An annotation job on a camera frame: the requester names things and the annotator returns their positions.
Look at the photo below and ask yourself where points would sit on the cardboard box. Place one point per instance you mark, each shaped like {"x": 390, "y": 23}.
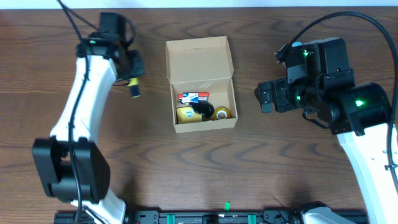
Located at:
{"x": 201, "y": 65}

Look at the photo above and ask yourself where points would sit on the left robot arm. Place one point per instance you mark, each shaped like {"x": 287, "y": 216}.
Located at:
{"x": 69, "y": 163}

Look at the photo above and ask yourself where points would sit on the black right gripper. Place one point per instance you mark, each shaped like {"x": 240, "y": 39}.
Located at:
{"x": 278, "y": 97}

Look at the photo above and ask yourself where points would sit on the yellow highlighter marker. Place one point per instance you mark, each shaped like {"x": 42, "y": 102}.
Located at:
{"x": 134, "y": 87}

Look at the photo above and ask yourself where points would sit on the black mounting rail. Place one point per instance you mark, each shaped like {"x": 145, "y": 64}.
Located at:
{"x": 262, "y": 217}

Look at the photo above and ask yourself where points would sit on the small white blue staple box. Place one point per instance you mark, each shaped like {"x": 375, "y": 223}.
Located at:
{"x": 189, "y": 97}

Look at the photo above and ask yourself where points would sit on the yellow tape roll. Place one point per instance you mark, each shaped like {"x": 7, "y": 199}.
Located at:
{"x": 221, "y": 113}

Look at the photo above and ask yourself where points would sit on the green clip marker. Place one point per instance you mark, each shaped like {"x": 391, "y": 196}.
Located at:
{"x": 227, "y": 206}

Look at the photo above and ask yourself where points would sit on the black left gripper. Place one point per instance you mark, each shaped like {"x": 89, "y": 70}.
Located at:
{"x": 135, "y": 66}

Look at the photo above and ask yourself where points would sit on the red black stapler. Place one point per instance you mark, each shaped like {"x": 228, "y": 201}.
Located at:
{"x": 203, "y": 96}

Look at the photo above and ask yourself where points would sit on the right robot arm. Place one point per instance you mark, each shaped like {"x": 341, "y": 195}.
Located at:
{"x": 320, "y": 80}

